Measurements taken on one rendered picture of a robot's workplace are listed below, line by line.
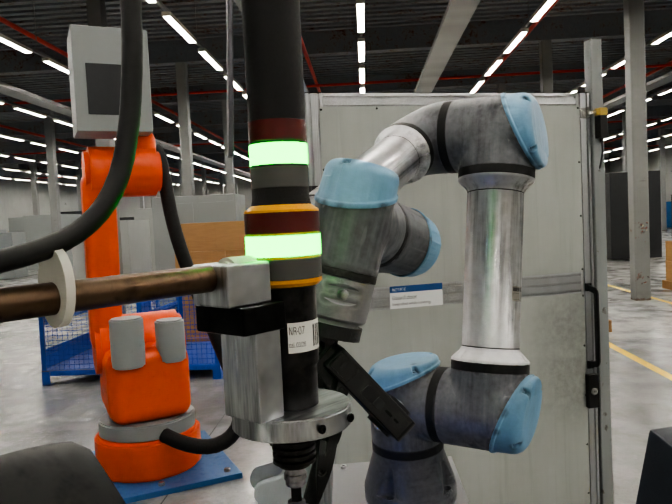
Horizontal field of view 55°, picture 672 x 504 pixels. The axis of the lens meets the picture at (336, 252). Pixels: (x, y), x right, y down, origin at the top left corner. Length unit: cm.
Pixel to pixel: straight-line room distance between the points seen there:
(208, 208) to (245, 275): 1059
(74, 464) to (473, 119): 74
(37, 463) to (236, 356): 18
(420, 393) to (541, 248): 160
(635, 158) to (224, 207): 667
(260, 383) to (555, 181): 228
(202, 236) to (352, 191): 780
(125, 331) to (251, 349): 370
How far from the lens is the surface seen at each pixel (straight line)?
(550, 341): 260
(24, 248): 29
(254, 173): 37
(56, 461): 49
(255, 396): 35
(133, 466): 426
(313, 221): 36
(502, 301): 98
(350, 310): 59
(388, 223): 61
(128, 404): 419
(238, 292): 33
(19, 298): 28
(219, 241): 829
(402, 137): 100
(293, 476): 40
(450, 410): 99
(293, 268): 36
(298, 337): 36
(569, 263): 261
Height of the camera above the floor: 157
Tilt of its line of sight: 3 degrees down
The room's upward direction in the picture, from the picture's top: 3 degrees counter-clockwise
